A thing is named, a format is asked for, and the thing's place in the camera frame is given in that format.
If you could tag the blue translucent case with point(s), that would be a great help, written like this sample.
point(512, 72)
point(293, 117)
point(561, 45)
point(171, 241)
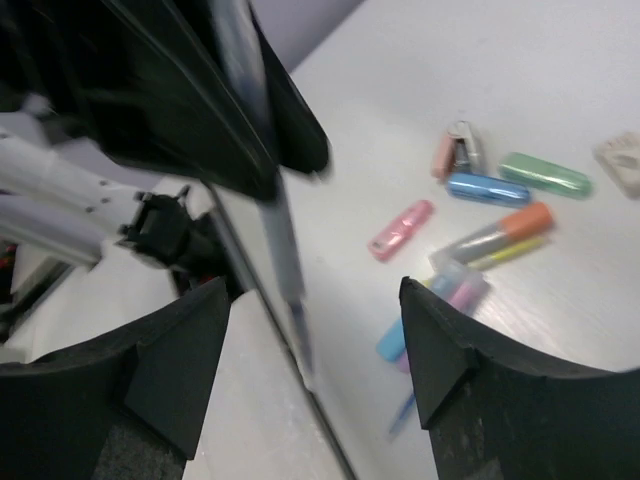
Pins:
point(490, 190)

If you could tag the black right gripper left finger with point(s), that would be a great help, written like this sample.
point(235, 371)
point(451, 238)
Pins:
point(128, 404)

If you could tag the white blue pen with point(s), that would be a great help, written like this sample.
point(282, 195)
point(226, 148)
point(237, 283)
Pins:
point(243, 63)

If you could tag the yellow highlighter pen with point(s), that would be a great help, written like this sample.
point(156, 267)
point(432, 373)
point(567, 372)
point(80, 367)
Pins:
point(508, 254)

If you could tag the white eraser box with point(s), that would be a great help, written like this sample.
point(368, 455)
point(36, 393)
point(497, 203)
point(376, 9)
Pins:
point(619, 158)

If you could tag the pink translucent case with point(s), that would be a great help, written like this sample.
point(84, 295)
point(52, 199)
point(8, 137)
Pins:
point(400, 230)

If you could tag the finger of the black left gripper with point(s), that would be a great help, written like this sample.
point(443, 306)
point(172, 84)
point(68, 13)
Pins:
point(299, 143)
point(152, 94)

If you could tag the purple highlighter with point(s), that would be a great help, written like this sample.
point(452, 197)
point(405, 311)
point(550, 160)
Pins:
point(402, 363)

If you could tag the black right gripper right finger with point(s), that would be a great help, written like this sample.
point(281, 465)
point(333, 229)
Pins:
point(495, 408)

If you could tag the blue highlighter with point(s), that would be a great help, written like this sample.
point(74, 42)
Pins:
point(392, 344)

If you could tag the pink eraser block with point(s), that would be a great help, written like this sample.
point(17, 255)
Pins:
point(443, 159)

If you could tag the green translucent case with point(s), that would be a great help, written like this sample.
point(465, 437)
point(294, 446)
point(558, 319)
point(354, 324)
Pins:
point(544, 175)

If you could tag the orange cap highlighter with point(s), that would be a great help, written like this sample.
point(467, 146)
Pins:
point(533, 220)

